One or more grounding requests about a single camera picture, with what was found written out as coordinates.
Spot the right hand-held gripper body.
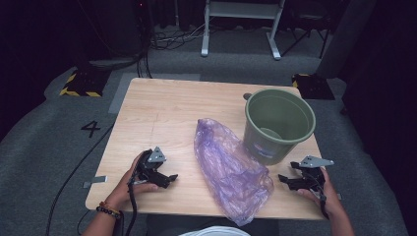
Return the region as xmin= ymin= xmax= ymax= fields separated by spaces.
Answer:
xmin=299 ymin=155 xmax=334 ymax=192

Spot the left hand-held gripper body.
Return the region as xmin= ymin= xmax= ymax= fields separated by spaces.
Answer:
xmin=136 ymin=146 xmax=168 ymax=185

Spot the purple plastic bag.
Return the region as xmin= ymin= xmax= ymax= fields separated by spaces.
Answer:
xmin=193 ymin=117 xmax=275 ymax=227

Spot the green plastic bucket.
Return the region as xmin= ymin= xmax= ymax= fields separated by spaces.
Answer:
xmin=242 ymin=88 xmax=318 ymax=166

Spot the person's right hand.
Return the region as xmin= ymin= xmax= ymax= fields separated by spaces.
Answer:
xmin=297 ymin=167 xmax=343 ymax=219

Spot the person's left hand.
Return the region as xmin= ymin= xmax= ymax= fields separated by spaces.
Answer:
xmin=104 ymin=151 xmax=160 ymax=210

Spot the grey tape strip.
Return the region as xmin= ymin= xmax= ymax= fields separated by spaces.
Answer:
xmin=83 ymin=175 xmax=108 ymax=189

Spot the grey column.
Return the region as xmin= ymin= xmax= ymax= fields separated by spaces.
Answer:
xmin=316 ymin=0 xmax=378 ymax=80

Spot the black chair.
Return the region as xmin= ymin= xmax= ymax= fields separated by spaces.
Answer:
xmin=281 ymin=0 xmax=332 ymax=60

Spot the white desk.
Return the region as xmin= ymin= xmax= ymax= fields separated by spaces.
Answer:
xmin=201 ymin=0 xmax=286 ymax=61

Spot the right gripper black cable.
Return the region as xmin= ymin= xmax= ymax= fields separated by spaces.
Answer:
xmin=318 ymin=192 xmax=330 ymax=220

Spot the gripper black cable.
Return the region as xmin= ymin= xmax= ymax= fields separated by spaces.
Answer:
xmin=124 ymin=176 xmax=140 ymax=236
xmin=318 ymin=192 xmax=330 ymax=220

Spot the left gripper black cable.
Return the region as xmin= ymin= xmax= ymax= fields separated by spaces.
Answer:
xmin=124 ymin=176 xmax=140 ymax=236

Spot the orange bracelet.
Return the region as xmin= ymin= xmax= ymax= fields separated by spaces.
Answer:
xmin=98 ymin=201 xmax=122 ymax=214

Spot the dark beaded bracelet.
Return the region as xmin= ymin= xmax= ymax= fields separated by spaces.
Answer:
xmin=95 ymin=205 xmax=122 ymax=220

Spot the long black floor cable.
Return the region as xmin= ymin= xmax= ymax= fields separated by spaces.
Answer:
xmin=44 ymin=123 xmax=115 ymax=236

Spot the black yellow striped base plate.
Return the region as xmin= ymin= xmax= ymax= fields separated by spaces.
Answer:
xmin=291 ymin=73 xmax=336 ymax=101
xmin=59 ymin=69 xmax=111 ymax=98

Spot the bundle of floor cables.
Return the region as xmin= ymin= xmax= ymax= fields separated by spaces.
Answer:
xmin=150 ymin=23 xmax=210 ymax=52

